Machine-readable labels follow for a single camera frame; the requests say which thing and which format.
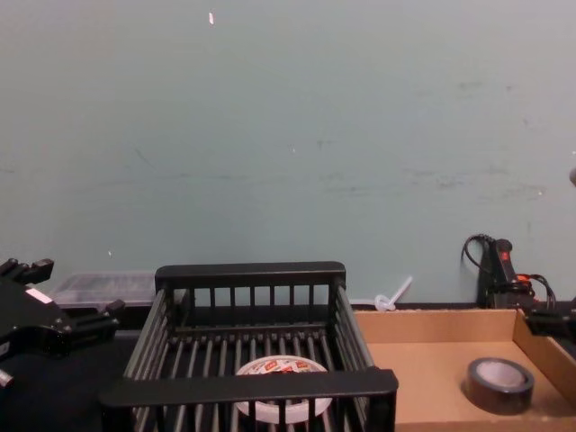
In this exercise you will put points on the small white three-armed plastic piece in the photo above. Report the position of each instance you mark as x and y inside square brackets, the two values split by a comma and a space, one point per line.
[383, 302]

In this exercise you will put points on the black rack with steel bars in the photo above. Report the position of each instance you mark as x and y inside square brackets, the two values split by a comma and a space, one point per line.
[252, 387]

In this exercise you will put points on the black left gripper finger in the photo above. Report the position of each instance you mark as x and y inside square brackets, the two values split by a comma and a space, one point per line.
[36, 272]
[96, 326]

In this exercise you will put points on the silver tape roll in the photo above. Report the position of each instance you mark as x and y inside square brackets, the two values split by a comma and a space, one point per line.
[486, 396]

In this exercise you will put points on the shallow brown cardboard tray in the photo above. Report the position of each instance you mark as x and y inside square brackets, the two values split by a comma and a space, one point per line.
[427, 346]

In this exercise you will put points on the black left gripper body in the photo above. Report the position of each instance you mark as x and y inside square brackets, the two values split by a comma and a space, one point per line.
[31, 324]

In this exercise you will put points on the white tape roll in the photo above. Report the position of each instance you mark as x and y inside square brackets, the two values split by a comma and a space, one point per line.
[270, 366]

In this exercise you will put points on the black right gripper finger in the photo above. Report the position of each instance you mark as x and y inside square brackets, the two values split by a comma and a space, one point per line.
[546, 325]
[573, 303]

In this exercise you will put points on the clear plastic case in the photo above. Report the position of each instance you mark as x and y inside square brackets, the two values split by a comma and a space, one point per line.
[103, 288]

